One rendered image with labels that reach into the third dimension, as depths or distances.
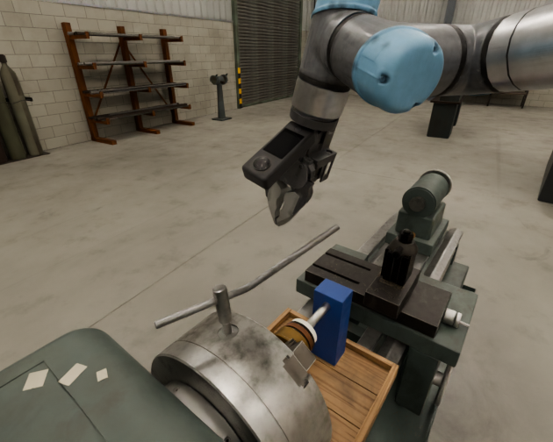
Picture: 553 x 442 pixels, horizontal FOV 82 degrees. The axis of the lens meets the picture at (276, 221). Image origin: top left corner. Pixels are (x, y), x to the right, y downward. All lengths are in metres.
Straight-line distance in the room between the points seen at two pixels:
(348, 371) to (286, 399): 0.46
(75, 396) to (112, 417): 0.06
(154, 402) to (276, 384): 0.16
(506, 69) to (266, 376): 0.47
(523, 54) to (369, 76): 0.14
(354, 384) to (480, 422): 1.28
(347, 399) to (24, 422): 0.65
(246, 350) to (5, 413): 0.30
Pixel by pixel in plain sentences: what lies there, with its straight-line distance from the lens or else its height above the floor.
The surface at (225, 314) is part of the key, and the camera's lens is 0.52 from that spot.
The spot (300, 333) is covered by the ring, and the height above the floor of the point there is 1.11.
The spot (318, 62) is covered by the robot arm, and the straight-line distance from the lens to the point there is 0.45.
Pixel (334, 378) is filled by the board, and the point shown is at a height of 0.89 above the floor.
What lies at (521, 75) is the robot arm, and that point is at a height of 1.62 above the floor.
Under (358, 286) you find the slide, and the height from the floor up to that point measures 0.97.
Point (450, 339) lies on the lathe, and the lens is 1.07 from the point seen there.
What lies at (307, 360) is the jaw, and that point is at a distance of 0.58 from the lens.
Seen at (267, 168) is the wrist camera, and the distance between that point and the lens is 0.44.
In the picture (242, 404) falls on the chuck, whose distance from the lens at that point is 0.49.
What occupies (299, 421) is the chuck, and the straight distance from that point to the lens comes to 0.54.
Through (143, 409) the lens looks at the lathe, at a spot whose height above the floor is 1.25.
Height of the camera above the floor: 1.64
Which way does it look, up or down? 28 degrees down
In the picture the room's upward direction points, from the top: straight up
